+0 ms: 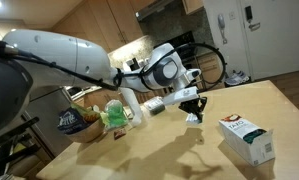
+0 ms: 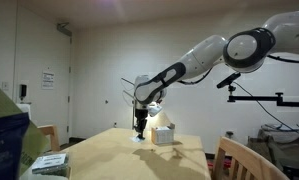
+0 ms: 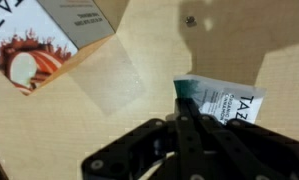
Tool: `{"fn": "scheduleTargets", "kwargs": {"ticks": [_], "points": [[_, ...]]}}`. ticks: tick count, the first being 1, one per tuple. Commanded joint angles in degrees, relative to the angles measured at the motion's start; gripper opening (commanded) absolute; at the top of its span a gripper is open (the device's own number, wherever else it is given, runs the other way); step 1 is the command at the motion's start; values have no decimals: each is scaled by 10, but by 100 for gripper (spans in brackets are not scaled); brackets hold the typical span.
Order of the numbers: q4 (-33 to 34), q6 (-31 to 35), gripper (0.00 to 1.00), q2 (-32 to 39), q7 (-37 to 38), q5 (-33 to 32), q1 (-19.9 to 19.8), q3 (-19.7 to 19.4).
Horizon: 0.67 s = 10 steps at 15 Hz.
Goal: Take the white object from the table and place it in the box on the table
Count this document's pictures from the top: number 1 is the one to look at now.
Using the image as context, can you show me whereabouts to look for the small brown snack packet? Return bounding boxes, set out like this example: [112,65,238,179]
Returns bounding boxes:
[114,128,126,140]

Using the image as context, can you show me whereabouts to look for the white tea box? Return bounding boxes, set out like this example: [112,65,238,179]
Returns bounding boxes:
[219,114,275,166]

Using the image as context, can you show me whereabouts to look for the green foil tea pouch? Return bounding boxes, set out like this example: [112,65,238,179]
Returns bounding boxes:
[243,129,266,144]

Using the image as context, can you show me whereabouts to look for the black door handle lock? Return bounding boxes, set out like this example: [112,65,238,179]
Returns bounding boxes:
[244,6,261,31]

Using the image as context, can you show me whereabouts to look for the wooden bowl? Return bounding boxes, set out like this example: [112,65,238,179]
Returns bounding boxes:
[67,120,105,143]

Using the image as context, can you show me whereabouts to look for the blue and green snack bag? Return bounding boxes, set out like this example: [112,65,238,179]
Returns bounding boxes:
[57,103,100,135]

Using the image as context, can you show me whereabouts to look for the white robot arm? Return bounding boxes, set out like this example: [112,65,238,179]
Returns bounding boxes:
[0,29,201,130]

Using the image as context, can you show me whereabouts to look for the green plastic bag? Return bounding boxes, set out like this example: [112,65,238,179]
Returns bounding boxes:
[100,100,128,131]

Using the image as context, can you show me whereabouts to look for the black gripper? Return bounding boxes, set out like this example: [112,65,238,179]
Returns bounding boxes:
[178,97,207,124]

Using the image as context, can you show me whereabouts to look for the white packet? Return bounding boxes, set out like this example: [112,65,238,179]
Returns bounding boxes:
[186,113,201,125]

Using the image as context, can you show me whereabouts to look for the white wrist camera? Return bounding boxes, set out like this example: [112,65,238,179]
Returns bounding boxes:
[163,87,199,106]

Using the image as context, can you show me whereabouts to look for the pair of sneakers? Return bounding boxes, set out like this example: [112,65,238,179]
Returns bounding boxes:
[225,71,249,86]

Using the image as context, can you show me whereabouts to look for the wall phone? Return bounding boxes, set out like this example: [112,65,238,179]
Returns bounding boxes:
[217,13,228,44]

